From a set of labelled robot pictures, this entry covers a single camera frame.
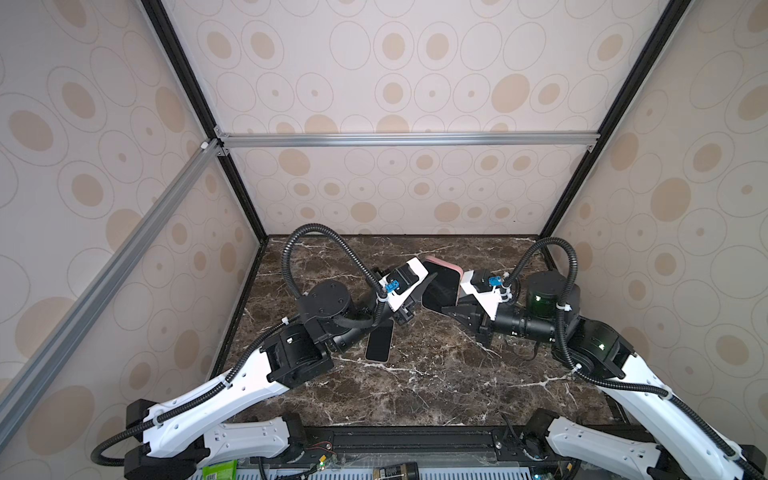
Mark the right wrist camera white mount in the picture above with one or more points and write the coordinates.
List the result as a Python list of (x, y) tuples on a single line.
[(488, 290)]

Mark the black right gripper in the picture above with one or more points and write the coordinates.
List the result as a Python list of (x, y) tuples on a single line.
[(478, 323)]

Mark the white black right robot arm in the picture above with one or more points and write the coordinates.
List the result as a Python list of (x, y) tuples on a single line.
[(684, 446)]

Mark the dark bottle at front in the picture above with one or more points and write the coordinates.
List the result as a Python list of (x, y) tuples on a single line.
[(401, 471)]

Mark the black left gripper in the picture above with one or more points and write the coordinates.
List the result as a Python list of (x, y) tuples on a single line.
[(401, 313)]

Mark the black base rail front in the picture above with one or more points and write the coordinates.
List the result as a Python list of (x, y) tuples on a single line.
[(408, 444)]

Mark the horizontal aluminium rail back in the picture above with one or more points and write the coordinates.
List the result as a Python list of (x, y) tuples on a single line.
[(410, 139)]

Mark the pink phone case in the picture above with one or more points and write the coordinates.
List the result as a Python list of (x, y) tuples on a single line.
[(441, 264)]

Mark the green packet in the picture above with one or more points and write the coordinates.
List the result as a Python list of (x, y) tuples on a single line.
[(220, 471)]

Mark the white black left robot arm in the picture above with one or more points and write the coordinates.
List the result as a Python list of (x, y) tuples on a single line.
[(181, 436)]

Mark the black corner frame post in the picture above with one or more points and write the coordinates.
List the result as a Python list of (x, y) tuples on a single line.
[(160, 22), (649, 54)]

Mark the diagonal aluminium rail left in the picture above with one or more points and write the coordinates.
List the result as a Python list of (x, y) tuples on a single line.
[(49, 359)]

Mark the black corner frame post left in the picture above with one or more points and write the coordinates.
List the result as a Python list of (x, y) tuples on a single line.
[(160, 22)]

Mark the black corner frame post right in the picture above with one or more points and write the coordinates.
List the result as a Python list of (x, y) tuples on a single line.
[(649, 54)]

